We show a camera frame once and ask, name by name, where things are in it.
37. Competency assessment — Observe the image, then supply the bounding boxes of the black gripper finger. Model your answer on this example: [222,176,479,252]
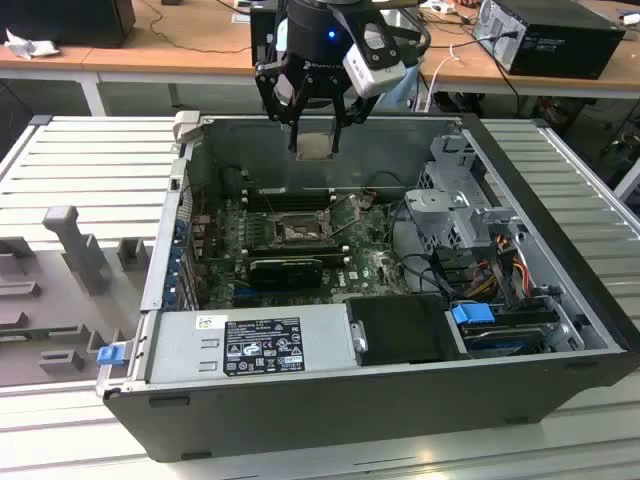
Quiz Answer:
[329,78,376,155]
[254,59,314,152]

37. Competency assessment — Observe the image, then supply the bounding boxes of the silver topped CPU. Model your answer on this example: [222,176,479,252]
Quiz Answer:
[295,132,335,161]

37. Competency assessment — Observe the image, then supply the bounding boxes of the RAM slot white latches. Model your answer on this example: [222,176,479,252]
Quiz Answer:
[248,186,337,195]
[248,197,337,205]

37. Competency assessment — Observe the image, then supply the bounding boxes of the RAM slot black latches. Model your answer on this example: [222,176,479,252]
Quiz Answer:
[248,192,337,200]
[248,203,337,211]

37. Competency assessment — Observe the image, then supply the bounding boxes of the small black box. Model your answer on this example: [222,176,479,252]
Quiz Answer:
[250,7,280,66]

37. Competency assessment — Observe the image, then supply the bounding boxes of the pale blue teach pendant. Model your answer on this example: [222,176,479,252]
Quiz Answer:
[388,62,426,112]

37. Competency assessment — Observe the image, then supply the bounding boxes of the grey plastic latch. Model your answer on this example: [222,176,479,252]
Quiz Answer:
[172,110,203,147]

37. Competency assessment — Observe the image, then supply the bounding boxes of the wooden desk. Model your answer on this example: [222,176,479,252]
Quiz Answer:
[0,0,640,117]

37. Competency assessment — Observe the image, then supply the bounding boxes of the silver drive cage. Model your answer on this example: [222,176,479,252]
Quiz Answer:
[404,132,534,251]

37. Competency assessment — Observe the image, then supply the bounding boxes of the green motherboard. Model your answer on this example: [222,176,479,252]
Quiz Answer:
[192,187,419,309]

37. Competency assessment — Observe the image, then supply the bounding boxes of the black graphics card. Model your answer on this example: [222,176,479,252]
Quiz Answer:
[248,257,324,290]

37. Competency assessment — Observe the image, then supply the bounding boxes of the black plastic shroud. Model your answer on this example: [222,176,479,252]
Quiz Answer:
[344,294,471,369]

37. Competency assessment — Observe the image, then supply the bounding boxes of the hard disk blue carrier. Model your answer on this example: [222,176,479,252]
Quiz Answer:
[449,301,549,359]

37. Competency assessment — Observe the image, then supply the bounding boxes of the large black box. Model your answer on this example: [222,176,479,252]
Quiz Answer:
[0,0,137,50]

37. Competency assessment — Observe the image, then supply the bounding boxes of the black computer tower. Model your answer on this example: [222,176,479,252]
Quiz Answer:
[472,0,627,81]

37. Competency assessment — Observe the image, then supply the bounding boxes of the grey power supply unit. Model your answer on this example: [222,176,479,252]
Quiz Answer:
[144,304,359,386]

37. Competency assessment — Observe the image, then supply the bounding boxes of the crumpled white paper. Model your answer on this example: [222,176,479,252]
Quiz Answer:
[3,27,62,62]

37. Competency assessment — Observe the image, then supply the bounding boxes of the grey parts rack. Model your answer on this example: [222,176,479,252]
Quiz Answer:
[0,204,156,389]

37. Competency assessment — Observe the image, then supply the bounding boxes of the open black PC case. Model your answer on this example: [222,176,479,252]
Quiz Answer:
[94,110,640,464]

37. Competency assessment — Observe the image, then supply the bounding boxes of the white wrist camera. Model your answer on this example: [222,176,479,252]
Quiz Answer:
[343,22,407,99]

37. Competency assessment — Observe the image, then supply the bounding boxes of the white cable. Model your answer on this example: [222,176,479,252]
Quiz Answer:
[413,43,462,112]

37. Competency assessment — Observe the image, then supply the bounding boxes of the yellow red power wires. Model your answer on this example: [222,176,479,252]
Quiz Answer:
[469,234,532,299]

